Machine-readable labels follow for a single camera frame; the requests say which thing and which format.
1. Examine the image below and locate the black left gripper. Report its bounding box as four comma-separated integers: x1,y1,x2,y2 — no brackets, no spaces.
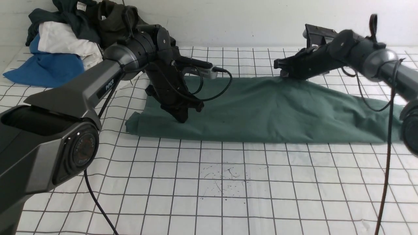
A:
145,49,204,123

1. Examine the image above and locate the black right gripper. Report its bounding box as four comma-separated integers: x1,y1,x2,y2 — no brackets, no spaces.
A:
274,46,343,80

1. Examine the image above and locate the green long-sleeve top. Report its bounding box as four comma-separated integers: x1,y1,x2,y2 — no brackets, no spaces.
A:
125,76,389,143

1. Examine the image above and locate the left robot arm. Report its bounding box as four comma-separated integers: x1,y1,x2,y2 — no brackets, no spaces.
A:
0,25,204,235

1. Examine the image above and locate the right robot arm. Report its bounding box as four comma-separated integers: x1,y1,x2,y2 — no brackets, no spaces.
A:
273,28,418,155

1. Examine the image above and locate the white grid tablecloth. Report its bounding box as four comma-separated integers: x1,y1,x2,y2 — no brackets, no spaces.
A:
16,47,418,235

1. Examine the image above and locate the dark olive garment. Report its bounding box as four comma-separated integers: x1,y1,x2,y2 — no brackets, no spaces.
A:
88,1,144,49

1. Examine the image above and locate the dark navy garment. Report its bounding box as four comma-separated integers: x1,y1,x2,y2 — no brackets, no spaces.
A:
25,0,101,46

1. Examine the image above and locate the blue garment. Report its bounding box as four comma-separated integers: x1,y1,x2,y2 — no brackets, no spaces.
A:
3,35,85,88

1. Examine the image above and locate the white garment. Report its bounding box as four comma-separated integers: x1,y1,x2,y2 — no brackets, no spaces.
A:
38,22,103,70

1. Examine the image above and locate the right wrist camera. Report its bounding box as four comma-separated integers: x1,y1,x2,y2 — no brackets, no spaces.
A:
302,24,338,49

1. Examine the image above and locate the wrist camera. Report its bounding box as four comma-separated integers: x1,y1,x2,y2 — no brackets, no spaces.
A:
302,24,338,49
175,56,218,79

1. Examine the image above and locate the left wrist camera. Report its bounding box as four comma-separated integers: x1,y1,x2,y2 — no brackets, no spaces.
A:
175,56,218,79

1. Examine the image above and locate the right black cable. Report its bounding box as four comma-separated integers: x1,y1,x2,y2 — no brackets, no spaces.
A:
341,14,405,235

